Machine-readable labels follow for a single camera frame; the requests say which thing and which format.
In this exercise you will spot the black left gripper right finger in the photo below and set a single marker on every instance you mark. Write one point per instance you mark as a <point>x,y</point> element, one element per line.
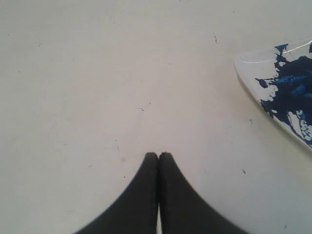
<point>182,210</point>

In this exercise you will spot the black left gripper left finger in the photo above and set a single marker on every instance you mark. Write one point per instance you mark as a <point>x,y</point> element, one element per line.
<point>135,210</point>

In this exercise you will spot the white square paint plate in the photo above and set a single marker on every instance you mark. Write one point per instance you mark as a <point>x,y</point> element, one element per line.
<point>280,80</point>

